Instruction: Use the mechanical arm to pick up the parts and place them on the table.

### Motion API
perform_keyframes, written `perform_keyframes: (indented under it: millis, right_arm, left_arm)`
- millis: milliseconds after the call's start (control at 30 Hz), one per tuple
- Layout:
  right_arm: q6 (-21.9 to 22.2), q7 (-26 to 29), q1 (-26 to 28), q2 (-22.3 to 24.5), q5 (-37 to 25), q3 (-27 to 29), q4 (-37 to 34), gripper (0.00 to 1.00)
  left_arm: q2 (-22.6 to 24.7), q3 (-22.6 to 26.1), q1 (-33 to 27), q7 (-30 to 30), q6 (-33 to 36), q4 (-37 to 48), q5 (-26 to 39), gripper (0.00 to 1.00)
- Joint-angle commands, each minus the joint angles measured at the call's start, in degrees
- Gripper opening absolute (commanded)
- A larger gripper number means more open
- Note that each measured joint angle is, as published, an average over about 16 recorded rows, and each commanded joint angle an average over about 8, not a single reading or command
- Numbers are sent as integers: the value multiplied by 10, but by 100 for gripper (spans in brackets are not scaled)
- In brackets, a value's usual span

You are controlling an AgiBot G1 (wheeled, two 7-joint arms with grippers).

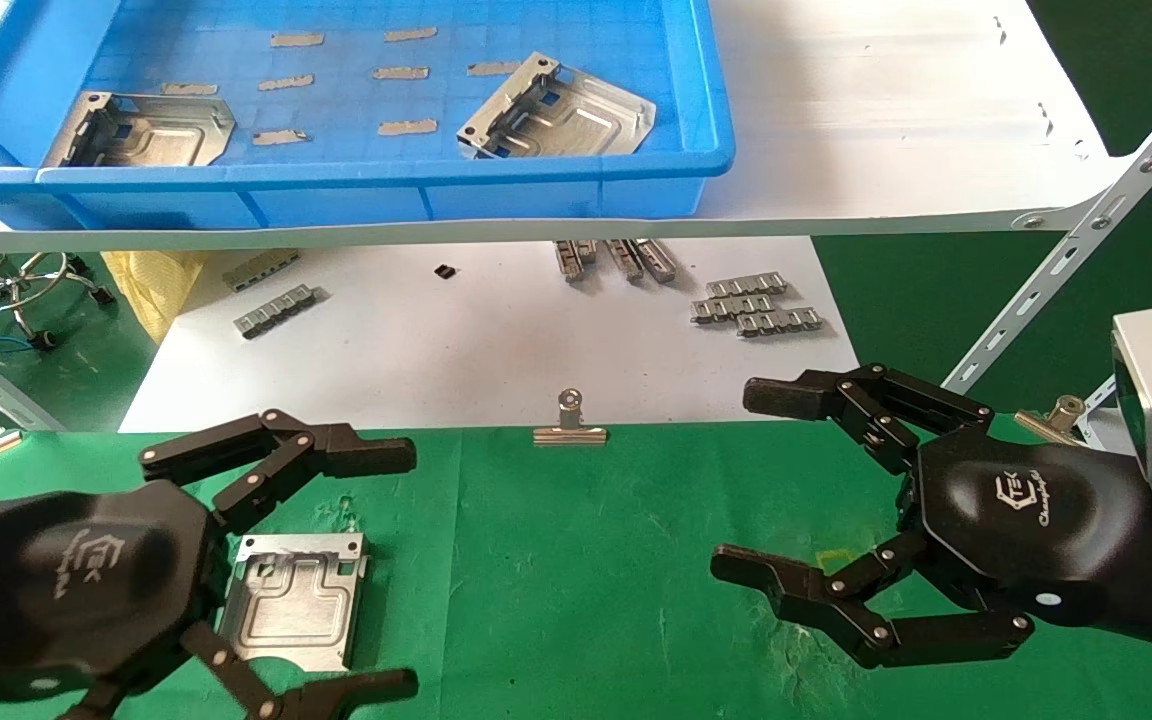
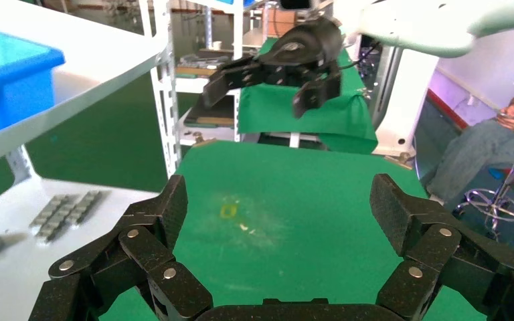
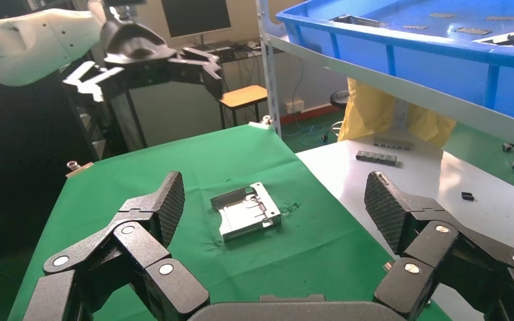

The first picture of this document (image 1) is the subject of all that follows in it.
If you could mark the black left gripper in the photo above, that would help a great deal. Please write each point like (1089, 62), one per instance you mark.
(86, 580)

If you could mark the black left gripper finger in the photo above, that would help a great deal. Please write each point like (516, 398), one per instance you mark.
(366, 688)
(361, 455)

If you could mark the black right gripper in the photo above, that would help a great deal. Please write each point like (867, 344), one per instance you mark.
(1026, 520)

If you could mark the stamped sheet metal bracket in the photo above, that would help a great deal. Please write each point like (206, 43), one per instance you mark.
(161, 140)
(296, 600)
(576, 122)

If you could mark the grey metal connector strip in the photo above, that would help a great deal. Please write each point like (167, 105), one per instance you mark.
(731, 309)
(587, 251)
(261, 270)
(781, 322)
(746, 286)
(567, 262)
(276, 311)
(658, 260)
(624, 260)

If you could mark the silver binder clip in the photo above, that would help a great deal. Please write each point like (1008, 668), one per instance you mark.
(570, 434)

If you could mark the brass coloured binder clip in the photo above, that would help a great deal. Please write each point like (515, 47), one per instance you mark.
(1046, 425)

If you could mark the blue plastic tray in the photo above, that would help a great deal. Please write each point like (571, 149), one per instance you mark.
(336, 190)

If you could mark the yellow plastic bag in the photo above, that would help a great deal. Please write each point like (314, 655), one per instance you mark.
(151, 285)

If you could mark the chrome stool base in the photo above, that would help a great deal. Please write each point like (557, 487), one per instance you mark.
(11, 290)

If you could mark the grey tape strip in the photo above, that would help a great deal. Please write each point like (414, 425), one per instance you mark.
(494, 69)
(410, 34)
(408, 127)
(189, 89)
(286, 82)
(280, 138)
(296, 40)
(401, 73)

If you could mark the white perforated shelf strut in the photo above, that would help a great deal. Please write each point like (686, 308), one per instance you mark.
(1086, 240)

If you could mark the grey metal frame beam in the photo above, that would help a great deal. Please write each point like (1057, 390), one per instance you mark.
(6, 395)

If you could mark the short white perforated rail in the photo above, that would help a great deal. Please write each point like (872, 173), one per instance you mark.
(1098, 405)

